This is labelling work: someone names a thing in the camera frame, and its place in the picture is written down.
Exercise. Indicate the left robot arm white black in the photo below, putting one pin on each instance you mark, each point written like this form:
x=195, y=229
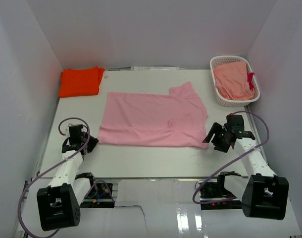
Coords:
x=59, y=202

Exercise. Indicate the white plastic basket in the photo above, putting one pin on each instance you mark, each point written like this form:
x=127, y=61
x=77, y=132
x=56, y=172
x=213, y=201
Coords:
x=221, y=60

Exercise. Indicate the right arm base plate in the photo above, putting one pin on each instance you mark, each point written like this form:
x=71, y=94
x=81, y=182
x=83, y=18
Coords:
x=211, y=191

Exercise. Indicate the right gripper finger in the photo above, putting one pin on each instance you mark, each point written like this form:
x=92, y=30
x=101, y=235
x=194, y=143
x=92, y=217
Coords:
x=215, y=133
x=221, y=146

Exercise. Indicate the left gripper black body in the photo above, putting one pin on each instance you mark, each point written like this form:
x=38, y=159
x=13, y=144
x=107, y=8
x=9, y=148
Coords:
x=85, y=139

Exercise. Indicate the folded orange t shirt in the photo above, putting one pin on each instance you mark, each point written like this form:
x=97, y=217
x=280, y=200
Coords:
x=83, y=82

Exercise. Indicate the peach t shirt in basket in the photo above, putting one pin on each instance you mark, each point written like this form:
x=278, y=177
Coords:
x=231, y=80

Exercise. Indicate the magenta cloth in basket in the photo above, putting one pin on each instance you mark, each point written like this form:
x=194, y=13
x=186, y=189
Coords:
x=249, y=79

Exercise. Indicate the aluminium frame rail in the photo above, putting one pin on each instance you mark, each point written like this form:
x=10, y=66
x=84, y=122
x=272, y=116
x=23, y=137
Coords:
x=25, y=230

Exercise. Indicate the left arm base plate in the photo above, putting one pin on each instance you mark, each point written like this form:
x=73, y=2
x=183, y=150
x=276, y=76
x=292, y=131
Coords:
x=101, y=199

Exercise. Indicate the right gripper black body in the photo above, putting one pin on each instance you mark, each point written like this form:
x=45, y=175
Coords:
x=224, y=132

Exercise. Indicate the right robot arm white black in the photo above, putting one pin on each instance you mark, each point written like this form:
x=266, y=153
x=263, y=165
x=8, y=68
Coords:
x=263, y=194

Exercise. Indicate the pink t shirt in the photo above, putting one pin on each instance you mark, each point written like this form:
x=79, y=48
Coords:
x=154, y=120

